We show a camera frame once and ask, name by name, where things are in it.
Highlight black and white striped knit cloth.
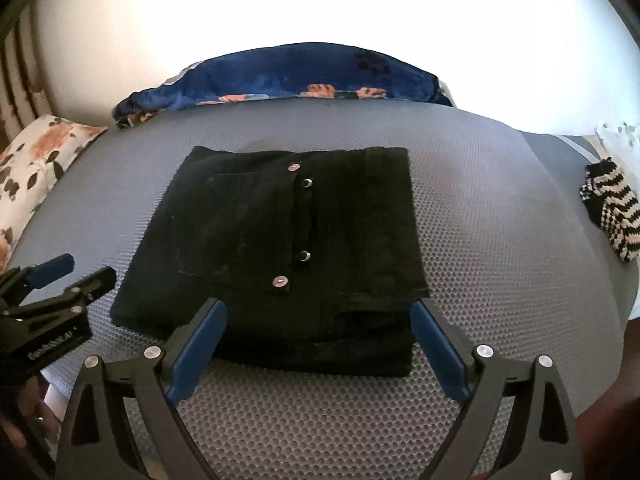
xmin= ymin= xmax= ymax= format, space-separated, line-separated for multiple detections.
xmin=578 ymin=157 xmax=640 ymax=265

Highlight white spotted cloth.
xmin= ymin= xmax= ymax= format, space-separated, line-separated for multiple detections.
xmin=594 ymin=120 xmax=640 ymax=162

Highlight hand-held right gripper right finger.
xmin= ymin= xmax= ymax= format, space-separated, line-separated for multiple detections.
xmin=408 ymin=299 xmax=586 ymax=480

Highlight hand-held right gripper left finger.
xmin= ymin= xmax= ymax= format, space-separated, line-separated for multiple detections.
xmin=54 ymin=297 xmax=229 ymax=480

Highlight slatted headboard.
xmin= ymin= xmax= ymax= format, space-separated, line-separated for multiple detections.
xmin=0 ymin=5 xmax=57 ymax=147

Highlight blue patterned pillow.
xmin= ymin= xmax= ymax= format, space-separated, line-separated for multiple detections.
xmin=112 ymin=42 xmax=454 ymax=129

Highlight white floral pillow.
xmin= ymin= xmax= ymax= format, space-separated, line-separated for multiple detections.
xmin=0 ymin=113 xmax=109 ymax=272

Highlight black pants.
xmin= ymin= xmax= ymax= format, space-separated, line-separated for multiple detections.
xmin=110 ymin=145 xmax=432 ymax=379

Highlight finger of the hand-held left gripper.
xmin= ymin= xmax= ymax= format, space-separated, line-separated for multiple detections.
xmin=25 ymin=253 xmax=76 ymax=291
xmin=64 ymin=266 xmax=118 ymax=307

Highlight person's dark clothed leg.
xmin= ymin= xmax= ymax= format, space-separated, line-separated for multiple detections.
xmin=575 ymin=305 xmax=640 ymax=480

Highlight grey honeycomb mattress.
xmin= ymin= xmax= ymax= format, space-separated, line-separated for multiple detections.
xmin=7 ymin=97 xmax=629 ymax=480

